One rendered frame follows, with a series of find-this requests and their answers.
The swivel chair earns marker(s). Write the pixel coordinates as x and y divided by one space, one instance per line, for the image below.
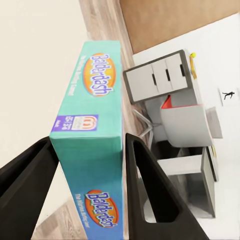
185 126

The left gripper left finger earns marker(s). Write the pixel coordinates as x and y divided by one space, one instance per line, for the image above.
24 185

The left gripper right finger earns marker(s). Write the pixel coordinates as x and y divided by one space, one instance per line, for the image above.
174 220

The toy box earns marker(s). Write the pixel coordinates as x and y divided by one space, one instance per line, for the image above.
214 123

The board game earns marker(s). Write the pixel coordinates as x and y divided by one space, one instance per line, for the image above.
88 138
193 67

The sliding door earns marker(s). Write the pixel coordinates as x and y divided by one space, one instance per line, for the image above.
154 22

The desk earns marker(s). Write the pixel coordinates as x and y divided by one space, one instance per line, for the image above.
191 170

